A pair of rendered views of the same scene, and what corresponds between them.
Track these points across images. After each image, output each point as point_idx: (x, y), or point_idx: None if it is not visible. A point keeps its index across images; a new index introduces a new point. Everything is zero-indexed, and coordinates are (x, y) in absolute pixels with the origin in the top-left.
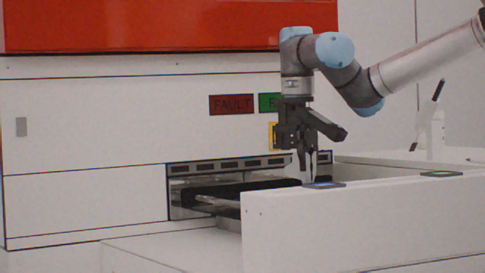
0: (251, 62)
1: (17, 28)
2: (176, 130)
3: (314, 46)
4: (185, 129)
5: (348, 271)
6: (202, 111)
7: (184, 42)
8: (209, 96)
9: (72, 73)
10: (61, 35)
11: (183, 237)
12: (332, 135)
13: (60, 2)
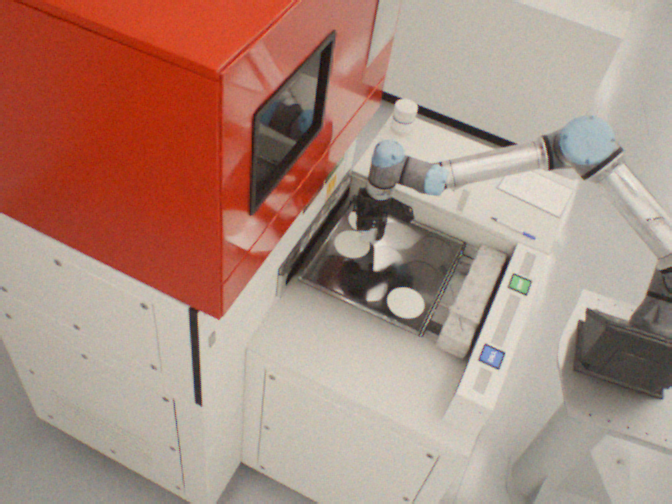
0: None
1: (228, 298)
2: (286, 242)
3: (423, 184)
4: (290, 236)
5: None
6: (299, 215)
7: (311, 195)
8: None
9: None
10: (251, 271)
11: (305, 321)
12: (407, 220)
13: (252, 250)
